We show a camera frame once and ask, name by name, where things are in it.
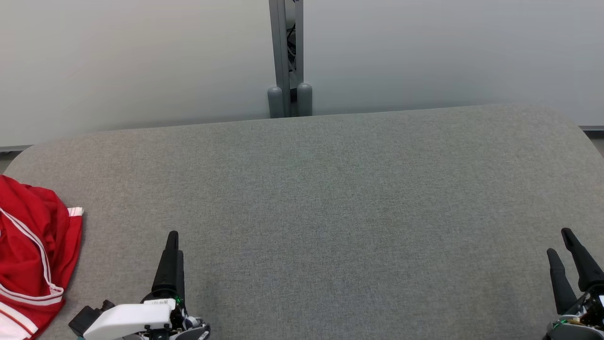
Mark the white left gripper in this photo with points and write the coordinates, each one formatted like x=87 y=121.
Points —
x=132 y=321

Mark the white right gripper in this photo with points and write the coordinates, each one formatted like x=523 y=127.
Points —
x=585 y=321

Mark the red basketball jersey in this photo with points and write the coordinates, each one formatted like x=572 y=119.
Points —
x=19 y=264

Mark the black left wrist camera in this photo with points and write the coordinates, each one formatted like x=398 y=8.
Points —
x=87 y=320

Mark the grey partition base rail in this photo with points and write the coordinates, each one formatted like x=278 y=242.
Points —
x=592 y=128
x=14 y=148

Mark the grey partition post with feet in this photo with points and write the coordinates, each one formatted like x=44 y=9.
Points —
x=283 y=56

